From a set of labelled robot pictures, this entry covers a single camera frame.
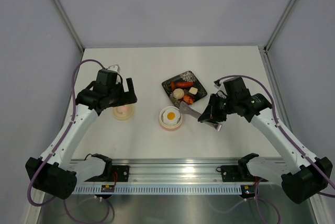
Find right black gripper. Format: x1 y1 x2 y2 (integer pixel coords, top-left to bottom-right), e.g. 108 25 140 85
199 93 237 122

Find metal tongs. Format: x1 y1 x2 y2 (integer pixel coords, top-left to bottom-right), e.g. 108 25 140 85
179 102 222 131

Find toy fried egg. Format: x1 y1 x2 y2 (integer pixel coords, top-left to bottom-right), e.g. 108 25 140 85
162 107 181 126

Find pink and cream lunch bowl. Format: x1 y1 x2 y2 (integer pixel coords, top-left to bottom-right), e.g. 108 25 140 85
159 106 183 131

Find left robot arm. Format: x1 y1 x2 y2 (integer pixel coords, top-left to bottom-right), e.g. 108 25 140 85
25 69 137 199

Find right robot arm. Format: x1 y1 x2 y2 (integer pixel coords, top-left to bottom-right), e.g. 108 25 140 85
198 75 334 204

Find toy orange chicken wing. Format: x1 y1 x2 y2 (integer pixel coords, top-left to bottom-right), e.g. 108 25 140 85
183 95 194 105

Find toy cheese cube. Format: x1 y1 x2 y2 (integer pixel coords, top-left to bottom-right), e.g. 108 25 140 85
189 87 198 95

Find toy red sausage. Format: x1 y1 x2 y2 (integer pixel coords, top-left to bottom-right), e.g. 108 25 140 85
175 82 194 89

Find toy white bun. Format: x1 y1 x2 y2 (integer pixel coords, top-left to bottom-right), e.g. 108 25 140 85
173 88 185 100

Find black patterned square plate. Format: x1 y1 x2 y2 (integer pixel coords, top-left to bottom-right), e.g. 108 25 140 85
161 71 207 108

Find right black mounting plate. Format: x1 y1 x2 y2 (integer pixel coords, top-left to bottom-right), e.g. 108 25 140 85
219 165 256 182

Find black mounting plate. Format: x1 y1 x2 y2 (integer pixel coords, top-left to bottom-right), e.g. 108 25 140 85
219 165 256 182
103 165 130 183

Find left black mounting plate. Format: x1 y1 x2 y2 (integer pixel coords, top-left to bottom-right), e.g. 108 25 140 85
103 165 130 183

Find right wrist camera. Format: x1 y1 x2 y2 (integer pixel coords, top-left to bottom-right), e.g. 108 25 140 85
214 80 222 88

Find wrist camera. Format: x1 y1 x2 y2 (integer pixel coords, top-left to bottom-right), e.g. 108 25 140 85
107 64 120 74
214 80 222 88

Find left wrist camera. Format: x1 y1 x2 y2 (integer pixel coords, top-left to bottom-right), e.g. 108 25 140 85
107 64 120 74

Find aluminium rail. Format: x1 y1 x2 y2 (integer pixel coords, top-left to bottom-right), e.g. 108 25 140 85
110 158 254 184

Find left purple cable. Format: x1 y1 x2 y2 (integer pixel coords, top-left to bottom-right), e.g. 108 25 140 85
27 59 115 221

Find white slotted cable duct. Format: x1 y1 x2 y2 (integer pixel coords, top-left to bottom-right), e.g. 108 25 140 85
72 184 242 195

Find left aluminium frame post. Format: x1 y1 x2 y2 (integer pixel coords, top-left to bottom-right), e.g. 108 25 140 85
50 0 85 55

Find aluminium frame post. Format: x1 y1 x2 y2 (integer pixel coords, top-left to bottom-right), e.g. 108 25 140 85
50 0 85 55
263 0 299 54

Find right aluminium frame post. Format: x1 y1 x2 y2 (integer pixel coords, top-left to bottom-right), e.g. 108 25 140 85
263 0 299 54

